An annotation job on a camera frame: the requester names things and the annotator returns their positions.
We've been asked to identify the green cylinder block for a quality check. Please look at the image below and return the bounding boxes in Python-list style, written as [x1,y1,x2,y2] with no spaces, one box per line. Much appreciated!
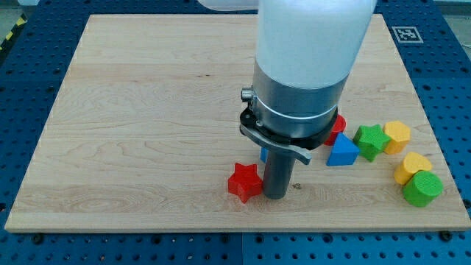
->
[403,171,444,208]

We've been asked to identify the red star block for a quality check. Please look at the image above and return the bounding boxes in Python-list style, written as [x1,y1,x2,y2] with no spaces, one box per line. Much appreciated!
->
[227,163,263,204]

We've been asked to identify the blue triangle block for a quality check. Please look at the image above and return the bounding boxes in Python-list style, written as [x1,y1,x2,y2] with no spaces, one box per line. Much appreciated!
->
[326,132,360,166]

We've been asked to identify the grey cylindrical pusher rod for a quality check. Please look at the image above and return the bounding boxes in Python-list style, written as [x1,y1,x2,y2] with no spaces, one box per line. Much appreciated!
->
[262,150,295,199]

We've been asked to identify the yellow heart block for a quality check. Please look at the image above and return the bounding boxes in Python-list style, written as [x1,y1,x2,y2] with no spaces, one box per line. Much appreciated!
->
[393,152,433,185]

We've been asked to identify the yellow hexagon block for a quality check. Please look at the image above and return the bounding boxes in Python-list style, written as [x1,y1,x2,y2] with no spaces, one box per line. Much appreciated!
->
[383,121,411,155]

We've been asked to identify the fiducial marker tag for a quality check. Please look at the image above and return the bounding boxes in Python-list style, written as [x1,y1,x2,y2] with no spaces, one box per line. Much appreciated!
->
[392,26,423,43]

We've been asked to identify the red cylinder block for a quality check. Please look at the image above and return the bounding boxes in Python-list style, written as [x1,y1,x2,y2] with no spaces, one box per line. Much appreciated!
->
[324,114,347,146]

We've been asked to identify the green star block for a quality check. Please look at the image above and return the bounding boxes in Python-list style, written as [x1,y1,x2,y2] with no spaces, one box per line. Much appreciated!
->
[353,124,391,162]

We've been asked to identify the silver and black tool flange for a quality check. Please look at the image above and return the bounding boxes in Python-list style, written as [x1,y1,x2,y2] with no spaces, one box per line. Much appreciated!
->
[240,64,347,165]

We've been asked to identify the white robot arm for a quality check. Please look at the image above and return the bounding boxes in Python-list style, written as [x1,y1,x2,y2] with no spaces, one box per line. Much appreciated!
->
[200,0,377,199]

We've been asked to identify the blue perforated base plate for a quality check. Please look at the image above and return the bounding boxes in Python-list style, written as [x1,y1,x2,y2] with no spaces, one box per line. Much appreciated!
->
[1,0,470,264]

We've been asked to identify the wooden board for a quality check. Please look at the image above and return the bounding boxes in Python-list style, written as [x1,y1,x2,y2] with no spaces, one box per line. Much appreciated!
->
[5,15,470,233]

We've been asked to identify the blue cube block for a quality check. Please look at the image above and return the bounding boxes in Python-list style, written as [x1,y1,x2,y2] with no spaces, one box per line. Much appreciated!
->
[260,147,268,163]

